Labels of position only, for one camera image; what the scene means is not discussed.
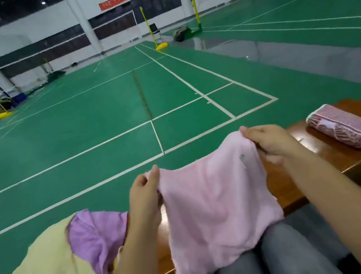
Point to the person's left forearm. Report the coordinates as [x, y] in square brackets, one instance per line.
[135, 269]

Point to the badminton net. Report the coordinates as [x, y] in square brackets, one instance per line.
[54, 49]

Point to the person's right hand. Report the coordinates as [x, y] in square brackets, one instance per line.
[275, 142]

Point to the person's left hand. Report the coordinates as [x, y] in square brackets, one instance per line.
[146, 199]

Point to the red patterned towel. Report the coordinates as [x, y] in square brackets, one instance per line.
[346, 125]

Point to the brown wooden bench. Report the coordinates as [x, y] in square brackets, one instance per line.
[317, 156]

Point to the black sports bag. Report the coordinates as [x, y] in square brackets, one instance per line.
[182, 33]

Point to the purple towel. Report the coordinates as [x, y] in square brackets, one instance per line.
[97, 237]

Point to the person's right forearm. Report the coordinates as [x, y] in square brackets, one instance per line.
[357, 204]

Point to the person's grey trousers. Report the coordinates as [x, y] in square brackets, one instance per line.
[298, 256]

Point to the dark folding chair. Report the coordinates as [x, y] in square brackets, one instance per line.
[155, 31]

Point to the light pink towel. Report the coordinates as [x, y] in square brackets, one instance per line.
[217, 210]

